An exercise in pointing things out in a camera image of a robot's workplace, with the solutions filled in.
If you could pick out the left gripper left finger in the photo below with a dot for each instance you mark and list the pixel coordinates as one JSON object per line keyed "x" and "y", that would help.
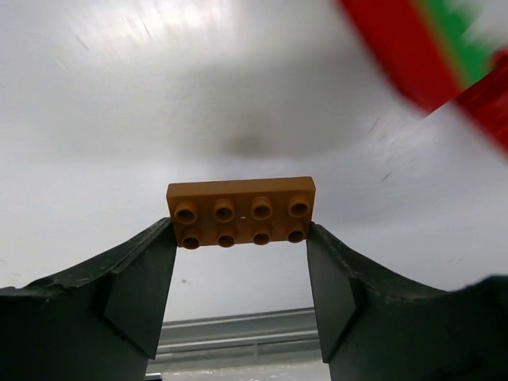
{"x": 98, "y": 320}

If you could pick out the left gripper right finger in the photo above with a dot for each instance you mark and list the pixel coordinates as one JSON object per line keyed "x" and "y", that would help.
{"x": 375, "y": 324}

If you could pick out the orange lego plate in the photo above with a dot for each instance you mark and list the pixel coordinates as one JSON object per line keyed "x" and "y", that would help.
{"x": 248, "y": 211}

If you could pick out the red lego brick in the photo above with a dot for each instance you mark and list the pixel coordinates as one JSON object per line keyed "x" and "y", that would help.
{"x": 485, "y": 102}

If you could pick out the red and green lego stack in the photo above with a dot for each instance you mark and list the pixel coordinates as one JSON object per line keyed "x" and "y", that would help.
{"x": 427, "y": 49}

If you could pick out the aluminium rail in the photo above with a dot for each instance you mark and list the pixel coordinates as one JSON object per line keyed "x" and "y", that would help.
{"x": 277, "y": 337}

